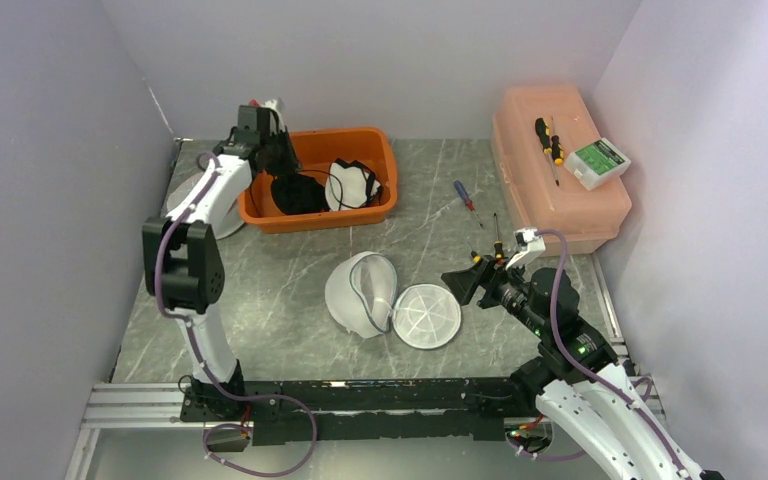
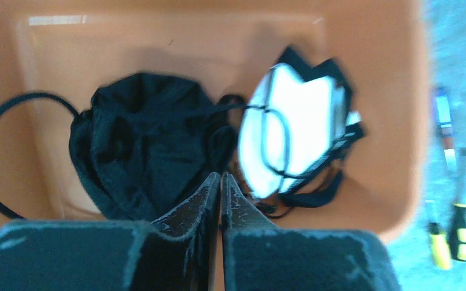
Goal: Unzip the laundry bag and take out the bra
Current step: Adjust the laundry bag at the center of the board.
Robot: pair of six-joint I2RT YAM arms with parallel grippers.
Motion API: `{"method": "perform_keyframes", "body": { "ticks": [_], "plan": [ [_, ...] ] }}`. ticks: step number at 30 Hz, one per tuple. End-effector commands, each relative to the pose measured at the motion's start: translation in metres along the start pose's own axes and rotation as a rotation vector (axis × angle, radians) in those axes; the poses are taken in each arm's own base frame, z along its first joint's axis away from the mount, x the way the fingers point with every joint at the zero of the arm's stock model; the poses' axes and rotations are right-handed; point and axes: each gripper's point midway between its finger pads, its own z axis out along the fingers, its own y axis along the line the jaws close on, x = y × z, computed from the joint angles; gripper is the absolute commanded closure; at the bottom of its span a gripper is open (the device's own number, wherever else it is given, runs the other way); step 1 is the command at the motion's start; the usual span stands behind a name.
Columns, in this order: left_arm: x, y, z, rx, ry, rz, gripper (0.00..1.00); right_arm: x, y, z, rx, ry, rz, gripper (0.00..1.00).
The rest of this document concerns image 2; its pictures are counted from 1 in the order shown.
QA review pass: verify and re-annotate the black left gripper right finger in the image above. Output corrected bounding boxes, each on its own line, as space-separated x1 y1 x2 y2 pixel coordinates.
221 173 401 290

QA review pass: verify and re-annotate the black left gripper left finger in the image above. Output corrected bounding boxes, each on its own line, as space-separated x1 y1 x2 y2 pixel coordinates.
0 173 220 290

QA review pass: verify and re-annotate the black white bra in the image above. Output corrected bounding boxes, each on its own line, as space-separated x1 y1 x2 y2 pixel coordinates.
0 45 365 221

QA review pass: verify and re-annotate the small yellow black screwdriver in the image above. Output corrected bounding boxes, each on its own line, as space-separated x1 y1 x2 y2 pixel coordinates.
425 199 452 270

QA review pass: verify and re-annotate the black yellow screwdriver on table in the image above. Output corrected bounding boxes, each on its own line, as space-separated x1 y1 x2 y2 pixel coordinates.
448 147 466 262

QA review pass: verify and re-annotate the blue red screwdriver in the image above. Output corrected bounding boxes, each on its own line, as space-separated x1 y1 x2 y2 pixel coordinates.
433 86 457 173

